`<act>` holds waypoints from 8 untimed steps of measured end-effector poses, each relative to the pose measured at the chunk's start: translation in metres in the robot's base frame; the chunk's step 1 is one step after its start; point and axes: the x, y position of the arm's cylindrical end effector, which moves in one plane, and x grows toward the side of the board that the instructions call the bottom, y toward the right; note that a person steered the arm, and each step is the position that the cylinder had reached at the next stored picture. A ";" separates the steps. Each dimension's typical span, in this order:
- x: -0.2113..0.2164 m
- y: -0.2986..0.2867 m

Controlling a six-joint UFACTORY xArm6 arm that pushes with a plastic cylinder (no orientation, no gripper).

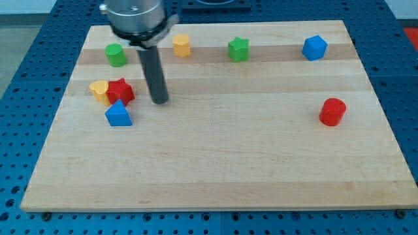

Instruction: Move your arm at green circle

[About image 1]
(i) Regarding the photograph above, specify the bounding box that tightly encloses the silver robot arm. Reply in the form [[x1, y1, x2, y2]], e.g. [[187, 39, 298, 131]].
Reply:
[[99, 0, 179, 50]]

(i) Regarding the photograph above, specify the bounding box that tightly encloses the wooden board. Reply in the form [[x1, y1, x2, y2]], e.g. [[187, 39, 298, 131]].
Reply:
[[20, 20, 417, 212]]

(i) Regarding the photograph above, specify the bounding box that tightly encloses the green star block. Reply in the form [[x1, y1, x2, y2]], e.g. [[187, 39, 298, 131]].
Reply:
[[228, 37, 249, 63]]

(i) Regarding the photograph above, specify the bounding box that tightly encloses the yellow hexagon block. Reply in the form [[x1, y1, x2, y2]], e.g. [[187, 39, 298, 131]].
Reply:
[[172, 34, 191, 57]]

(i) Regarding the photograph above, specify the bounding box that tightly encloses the dark grey cylindrical probe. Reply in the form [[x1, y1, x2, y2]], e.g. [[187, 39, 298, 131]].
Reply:
[[137, 46, 169, 104]]

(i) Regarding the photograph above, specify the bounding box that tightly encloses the blue triangle block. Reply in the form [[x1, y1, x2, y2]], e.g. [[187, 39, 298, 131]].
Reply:
[[105, 99, 133, 127]]

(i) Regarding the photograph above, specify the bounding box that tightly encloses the red star block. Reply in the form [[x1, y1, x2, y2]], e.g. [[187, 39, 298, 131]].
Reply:
[[106, 78, 135, 106]]

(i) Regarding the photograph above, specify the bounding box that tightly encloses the green cylinder block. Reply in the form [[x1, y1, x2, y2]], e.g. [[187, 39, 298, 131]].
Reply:
[[104, 43, 127, 67]]

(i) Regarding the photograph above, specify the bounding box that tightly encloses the yellow heart block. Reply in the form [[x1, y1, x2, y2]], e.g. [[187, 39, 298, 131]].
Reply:
[[89, 80, 110, 106]]

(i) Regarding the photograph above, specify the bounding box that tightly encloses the red cylinder block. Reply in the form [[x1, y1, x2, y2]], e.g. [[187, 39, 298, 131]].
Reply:
[[319, 98, 347, 127]]

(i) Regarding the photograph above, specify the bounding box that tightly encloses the blue cube block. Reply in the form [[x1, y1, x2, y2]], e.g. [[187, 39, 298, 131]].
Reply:
[[302, 35, 328, 61]]

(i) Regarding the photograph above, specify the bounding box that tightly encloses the black clamp ring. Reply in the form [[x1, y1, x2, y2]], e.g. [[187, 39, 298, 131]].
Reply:
[[112, 19, 170, 48]]

